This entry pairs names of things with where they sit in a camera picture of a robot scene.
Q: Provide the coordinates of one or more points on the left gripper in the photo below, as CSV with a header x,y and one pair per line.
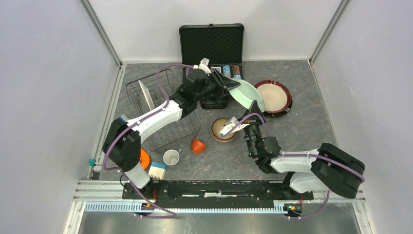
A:
x,y
222,83

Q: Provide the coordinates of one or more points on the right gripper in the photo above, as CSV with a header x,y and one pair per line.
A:
x,y
254,121

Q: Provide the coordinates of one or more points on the mint green flower plate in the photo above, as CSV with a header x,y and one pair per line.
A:
x,y
246,93

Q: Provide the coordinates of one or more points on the red rim beige plate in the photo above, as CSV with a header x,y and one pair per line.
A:
x,y
271,89

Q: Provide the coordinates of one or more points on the tan ceramic bowl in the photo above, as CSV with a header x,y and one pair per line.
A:
x,y
217,127

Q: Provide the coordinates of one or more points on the white plate teal rim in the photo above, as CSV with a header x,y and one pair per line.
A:
x,y
147,95

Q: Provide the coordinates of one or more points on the dark brown bottom plate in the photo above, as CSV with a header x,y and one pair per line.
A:
x,y
278,107

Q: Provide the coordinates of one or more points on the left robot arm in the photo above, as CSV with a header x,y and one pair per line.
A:
x,y
122,144

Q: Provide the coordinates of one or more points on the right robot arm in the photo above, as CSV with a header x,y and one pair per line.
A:
x,y
326,168

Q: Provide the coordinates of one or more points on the black poker chip case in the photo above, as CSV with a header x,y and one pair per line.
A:
x,y
222,44

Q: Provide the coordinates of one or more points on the orange small cup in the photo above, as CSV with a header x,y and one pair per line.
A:
x,y
197,146

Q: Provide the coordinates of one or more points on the white mug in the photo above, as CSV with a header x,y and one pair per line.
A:
x,y
171,157

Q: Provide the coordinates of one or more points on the blue green stacked blocks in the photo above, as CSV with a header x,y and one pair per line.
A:
x,y
123,118

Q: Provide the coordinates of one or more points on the orange tape dispenser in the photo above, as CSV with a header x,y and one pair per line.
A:
x,y
144,159

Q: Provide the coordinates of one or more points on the blue white toy block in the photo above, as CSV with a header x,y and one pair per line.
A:
x,y
157,170

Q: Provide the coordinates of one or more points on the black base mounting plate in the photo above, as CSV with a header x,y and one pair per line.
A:
x,y
220,193

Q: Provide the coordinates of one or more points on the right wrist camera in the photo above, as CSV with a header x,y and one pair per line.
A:
x,y
231,126

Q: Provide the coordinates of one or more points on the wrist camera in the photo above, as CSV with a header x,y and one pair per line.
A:
x,y
231,126
203,65

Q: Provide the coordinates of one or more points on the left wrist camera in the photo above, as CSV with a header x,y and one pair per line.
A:
x,y
203,65

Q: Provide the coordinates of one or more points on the black wire dish rack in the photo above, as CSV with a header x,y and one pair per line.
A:
x,y
165,127

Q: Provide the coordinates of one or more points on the white cable duct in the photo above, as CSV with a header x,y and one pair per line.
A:
x,y
138,207

